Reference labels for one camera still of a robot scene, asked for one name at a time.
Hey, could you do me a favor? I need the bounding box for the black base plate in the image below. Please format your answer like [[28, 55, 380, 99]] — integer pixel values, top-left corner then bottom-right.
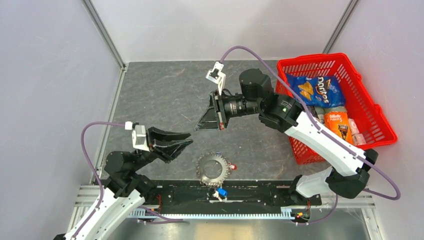
[[144, 180, 322, 216]]

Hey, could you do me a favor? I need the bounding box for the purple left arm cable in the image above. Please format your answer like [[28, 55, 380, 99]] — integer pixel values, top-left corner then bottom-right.
[[71, 121, 184, 240]]

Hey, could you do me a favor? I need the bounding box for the orange Gillette razor box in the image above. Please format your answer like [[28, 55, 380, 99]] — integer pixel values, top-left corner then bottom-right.
[[324, 111, 354, 144]]

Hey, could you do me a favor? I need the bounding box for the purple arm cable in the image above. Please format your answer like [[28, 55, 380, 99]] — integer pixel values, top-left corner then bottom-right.
[[219, 45, 402, 226], [71, 121, 184, 240]]

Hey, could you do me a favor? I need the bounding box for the steel disc with keyrings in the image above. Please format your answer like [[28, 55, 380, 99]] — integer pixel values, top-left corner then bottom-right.
[[195, 152, 233, 188]]

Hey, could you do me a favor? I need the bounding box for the blue key tag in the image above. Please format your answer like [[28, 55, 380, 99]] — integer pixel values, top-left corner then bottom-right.
[[212, 187, 228, 202]]

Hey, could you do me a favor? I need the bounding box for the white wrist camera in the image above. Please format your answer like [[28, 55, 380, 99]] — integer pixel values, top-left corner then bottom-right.
[[124, 121, 150, 152], [205, 61, 226, 95]]

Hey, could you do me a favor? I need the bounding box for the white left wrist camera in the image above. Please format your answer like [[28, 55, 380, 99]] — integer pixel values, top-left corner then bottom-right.
[[124, 121, 150, 152]]

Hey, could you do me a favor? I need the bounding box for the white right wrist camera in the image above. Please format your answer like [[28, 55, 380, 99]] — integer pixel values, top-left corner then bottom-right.
[[205, 61, 226, 95]]

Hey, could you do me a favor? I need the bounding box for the red plastic basket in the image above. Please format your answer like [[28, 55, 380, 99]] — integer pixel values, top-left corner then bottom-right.
[[276, 53, 398, 150]]

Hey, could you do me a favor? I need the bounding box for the blue Doritos chip bag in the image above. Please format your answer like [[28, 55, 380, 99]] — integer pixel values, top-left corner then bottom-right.
[[285, 73, 346, 108]]

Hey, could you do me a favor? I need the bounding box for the pink white small packet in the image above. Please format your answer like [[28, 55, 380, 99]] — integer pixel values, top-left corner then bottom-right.
[[348, 118, 367, 146]]

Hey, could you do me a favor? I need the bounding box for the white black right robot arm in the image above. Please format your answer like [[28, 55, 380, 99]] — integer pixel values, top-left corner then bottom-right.
[[194, 68, 378, 205]]

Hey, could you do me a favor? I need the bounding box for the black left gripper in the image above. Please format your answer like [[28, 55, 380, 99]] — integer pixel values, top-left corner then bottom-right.
[[130, 125, 194, 172]]

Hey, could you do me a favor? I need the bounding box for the slotted cable duct rail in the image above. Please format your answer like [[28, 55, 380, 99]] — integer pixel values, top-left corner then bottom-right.
[[127, 208, 296, 221]]

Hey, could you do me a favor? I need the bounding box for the grey deodorant bottle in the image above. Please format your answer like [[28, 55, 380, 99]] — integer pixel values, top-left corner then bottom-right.
[[307, 105, 347, 124]]

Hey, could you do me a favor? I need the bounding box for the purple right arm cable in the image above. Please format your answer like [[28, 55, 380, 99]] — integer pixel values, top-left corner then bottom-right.
[[219, 45, 402, 226]]

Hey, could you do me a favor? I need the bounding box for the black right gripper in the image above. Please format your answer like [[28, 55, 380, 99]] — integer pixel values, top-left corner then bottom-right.
[[194, 88, 262, 130]]

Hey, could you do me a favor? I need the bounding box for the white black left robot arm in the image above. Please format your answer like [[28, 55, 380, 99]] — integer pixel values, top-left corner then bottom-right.
[[55, 121, 193, 240]]

